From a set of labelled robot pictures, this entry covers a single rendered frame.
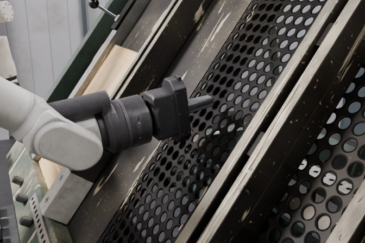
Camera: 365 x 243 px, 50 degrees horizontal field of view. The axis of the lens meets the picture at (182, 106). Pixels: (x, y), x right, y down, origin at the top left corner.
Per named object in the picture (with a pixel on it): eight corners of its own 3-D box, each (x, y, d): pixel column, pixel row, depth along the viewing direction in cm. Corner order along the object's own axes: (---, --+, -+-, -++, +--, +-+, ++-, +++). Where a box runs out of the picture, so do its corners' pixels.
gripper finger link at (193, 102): (215, 102, 74) (186, 110, 71) (206, 98, 77) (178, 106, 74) (214, 94, 73) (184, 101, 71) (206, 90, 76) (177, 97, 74)
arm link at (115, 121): (132, 158, 67) (65, 179, 62) (112, 129, 75) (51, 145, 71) (126, 99, 61) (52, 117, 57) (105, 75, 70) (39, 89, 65)
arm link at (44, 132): (88, 178, 63) (10, 146, 54) (74, 149, 70) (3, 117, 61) (112, 146, 62) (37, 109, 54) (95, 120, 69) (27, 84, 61)
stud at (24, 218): (27, 224, 106) (17, 221, 105) (33, 217, 106) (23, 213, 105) (29, 229, 104) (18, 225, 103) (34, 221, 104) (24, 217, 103)
